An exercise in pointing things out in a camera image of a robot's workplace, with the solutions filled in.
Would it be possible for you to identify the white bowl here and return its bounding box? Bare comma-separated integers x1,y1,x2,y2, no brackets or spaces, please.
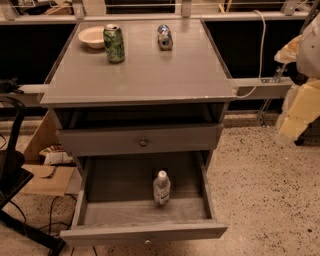
78,26,104,49

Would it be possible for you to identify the brown cardboard sheet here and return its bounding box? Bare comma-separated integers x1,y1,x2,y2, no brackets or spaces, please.
22,112,75,196

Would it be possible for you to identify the black office chair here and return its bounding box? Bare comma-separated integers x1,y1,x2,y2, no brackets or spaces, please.
0,96,65,256

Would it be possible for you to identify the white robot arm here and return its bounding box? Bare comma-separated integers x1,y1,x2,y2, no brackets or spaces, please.
274,14,320,144

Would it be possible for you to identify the open grey middle drawer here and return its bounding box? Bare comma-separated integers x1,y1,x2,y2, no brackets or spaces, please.
60,152,228,246

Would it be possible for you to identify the closed grey top drawer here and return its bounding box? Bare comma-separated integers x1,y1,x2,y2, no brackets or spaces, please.
56,124,223,156

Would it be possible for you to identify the green soda can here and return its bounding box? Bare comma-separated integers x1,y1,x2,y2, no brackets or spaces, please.
103,24,125,63

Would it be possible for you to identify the crumpled paper packaging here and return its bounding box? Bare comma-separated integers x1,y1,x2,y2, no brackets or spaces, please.
39,144,73,165

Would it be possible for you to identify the grey drawer cabinet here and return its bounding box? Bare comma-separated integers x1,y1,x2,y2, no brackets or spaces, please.
41,20,233,246

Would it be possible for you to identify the grey metal rail frame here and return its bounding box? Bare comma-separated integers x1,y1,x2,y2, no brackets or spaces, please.
0,0,320,108

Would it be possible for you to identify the black floor cable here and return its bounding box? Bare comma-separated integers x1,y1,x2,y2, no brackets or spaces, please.
36,193,78,236

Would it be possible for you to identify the clear plastic water bottle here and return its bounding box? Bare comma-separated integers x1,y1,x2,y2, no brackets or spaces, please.
153,170,171,206

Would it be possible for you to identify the blue silver lying can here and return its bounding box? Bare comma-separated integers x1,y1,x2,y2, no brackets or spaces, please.
157,24,173,50

